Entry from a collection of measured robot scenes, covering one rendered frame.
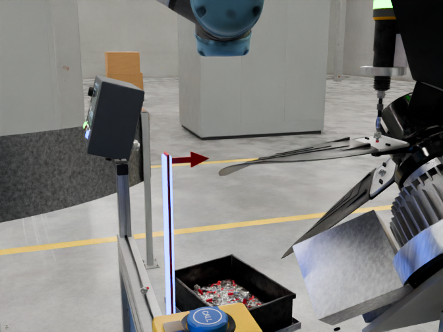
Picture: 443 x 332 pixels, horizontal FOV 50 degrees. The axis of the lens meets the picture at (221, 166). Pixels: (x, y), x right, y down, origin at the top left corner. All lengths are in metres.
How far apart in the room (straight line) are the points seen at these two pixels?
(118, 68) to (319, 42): 3.50
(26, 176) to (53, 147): 0.18
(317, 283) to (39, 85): 6.02
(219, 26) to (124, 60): 8.23
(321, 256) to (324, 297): 0.07
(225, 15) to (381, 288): 0.47
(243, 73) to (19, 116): 3.08
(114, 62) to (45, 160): 6.37
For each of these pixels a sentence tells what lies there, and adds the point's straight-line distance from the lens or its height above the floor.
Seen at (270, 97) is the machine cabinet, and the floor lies 0.59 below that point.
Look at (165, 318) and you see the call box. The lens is 0.51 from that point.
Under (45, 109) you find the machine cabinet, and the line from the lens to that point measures 6.65.
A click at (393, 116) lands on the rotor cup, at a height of 1.22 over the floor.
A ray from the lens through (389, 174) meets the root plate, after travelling 0.90.
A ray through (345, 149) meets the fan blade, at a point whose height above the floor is 1.19.
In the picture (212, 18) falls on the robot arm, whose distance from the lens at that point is 0.49.
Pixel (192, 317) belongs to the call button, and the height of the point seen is 1.08.
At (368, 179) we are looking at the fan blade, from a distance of 0.95.
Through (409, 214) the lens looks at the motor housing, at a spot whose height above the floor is 1.10.
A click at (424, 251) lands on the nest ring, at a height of 1.07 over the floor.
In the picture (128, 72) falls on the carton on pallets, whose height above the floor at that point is 0.87.
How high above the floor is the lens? 1.34
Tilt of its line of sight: 14 degrees down
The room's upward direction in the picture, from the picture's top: straight up
